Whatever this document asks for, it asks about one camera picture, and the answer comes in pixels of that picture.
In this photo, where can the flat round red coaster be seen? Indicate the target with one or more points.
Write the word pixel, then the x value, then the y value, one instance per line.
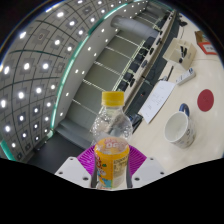
pixel 205 100

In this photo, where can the row of black office chairs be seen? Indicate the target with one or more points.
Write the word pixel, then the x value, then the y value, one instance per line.
pixel 143 56

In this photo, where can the group of ceiling lights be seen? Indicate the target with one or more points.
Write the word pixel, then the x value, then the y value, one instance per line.
pixel 26 66

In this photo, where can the yellow-capped orange drink bottle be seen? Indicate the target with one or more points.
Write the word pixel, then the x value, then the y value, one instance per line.
pixel 111 166

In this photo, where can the long curved conference desk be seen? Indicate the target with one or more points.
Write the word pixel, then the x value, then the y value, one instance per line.
pixel 156 63

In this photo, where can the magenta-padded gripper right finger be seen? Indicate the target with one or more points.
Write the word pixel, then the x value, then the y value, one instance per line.
pixel 148 171

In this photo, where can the white paper sheet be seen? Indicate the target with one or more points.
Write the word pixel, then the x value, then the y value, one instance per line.
pixel 156 100

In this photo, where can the white power strip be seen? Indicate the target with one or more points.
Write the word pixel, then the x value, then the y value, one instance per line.
pixel 186 76

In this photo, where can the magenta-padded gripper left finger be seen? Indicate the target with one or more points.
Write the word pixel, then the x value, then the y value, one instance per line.
pixel 75 170

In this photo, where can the black desk phone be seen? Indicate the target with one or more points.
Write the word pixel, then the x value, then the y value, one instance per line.
pixel 136 122

